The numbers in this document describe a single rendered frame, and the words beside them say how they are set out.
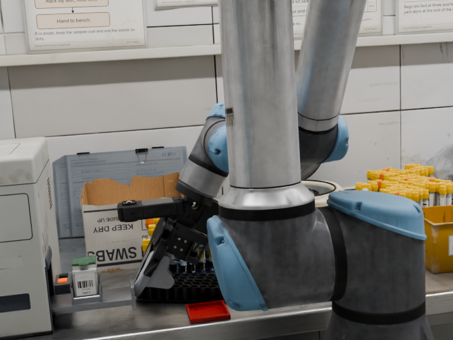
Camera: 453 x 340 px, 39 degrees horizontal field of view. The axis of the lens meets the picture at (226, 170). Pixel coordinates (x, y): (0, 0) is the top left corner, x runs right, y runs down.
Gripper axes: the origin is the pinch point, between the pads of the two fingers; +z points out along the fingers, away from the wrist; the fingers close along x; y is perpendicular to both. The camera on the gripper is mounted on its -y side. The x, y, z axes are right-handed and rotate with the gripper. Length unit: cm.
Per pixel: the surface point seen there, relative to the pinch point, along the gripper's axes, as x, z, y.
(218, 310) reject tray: -3.7, -2.9, 14.2
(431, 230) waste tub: 2, -32, 47
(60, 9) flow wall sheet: 59, -40, -36
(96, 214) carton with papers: 24.9, -3.8, -9.4
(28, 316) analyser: -4.5, 9.8, -14.7
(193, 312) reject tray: -3.2, -0.8, 10.4
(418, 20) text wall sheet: 59, -81, 50
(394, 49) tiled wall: 60, -71, 48
